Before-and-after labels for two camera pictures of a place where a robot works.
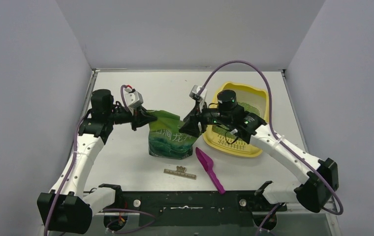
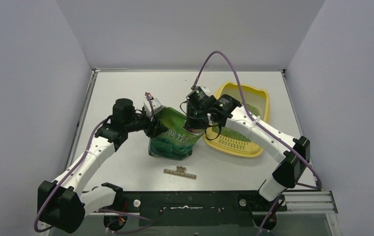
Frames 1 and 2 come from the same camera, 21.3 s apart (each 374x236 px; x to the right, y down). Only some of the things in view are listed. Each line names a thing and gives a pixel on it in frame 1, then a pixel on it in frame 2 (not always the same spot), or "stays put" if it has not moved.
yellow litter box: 222,141 stays put
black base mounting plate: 192,208 stays put
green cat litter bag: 165,140 stays put
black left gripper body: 121,115 → 140,122
